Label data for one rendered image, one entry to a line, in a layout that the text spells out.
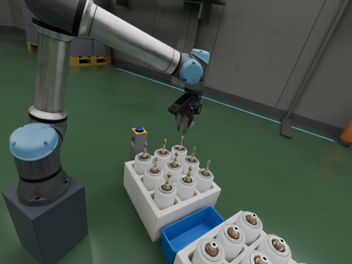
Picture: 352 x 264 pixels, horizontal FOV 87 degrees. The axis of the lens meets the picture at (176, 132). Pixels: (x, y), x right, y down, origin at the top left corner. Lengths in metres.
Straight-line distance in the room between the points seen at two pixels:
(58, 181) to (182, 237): 0.62
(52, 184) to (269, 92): 2.95
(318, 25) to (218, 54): 1.29
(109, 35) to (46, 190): 0.51
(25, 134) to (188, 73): 0.51
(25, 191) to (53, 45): 0.45
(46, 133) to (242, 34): 2.92
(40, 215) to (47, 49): 0.50
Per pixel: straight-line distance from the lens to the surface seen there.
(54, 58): 0.70
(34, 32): 4.76
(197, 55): 0.76
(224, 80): 3.28
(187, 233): 1.06
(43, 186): 0.74
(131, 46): 0.55
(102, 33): 0.55
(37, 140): 0.67
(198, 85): 0.78
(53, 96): 0.74
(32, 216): 0.76
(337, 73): 3.21
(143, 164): 0.99
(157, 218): 0.86
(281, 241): 0.86
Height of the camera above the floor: 0.87
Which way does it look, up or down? 28 degrees down
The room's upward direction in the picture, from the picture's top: 12 degrees clockwise
